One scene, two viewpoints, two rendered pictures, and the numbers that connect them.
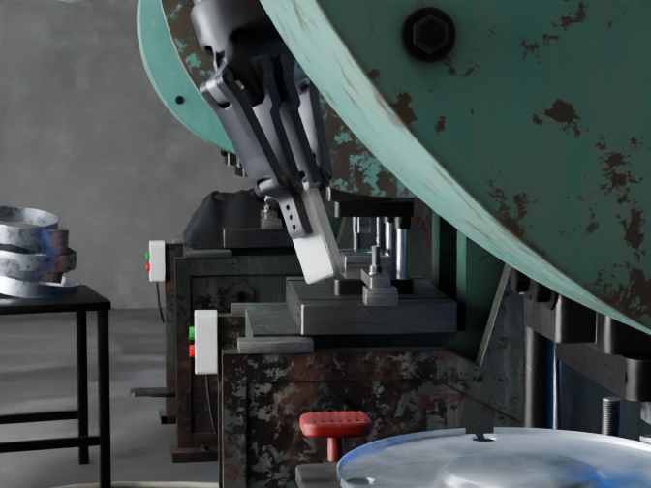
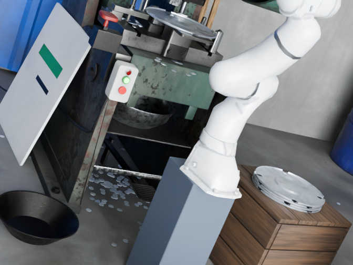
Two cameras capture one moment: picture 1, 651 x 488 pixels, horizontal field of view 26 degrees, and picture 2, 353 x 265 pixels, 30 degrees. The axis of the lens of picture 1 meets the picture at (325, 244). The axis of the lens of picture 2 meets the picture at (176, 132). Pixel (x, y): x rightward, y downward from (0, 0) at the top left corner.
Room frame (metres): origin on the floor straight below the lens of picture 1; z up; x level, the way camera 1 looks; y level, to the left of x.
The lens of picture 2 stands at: (1.96, 2.23, 1.22)
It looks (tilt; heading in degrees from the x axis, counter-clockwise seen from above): 19 degrees down; 247
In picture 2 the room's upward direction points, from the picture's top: 22 degrees clockwise
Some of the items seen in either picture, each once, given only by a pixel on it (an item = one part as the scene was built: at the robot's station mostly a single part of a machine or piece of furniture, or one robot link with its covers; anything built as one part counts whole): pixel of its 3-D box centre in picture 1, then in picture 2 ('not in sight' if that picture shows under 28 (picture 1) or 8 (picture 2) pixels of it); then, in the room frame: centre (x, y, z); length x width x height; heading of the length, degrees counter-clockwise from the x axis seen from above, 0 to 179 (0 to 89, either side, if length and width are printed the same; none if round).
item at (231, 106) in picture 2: not in sight; (243, 101); (1.01, 0.43, 0.71); 0.18 x 0.11 x 0.25; 21
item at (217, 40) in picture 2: not in sight; (216, 40); (0.91, -0.18, 0.75); 0.03 x 0.03 x 0.10; 7
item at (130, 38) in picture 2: not in sight; (159, 37); (1.10, -0.28, 0.68); 0.45 x 0.30 x 0.06; 7
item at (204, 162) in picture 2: not in sight; (218, 160); (1.04, 0.49, 0.52); 0.22 x 0.19 x 0.14; 101
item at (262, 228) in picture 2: not in sight; (268, 229); (0.57, 0.22, 0.18); 0.40 x 0.38 x 0.35; 103
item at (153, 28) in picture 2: not in sight; (163, 27); (1.10, -0.29, 0.72); 0.20 x 0.16 x 0.03; 7
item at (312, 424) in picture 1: (335, 452); (105, 23); (1.40, -0.01, 0.72); 0.07 x 0.06 x 0.08; 97
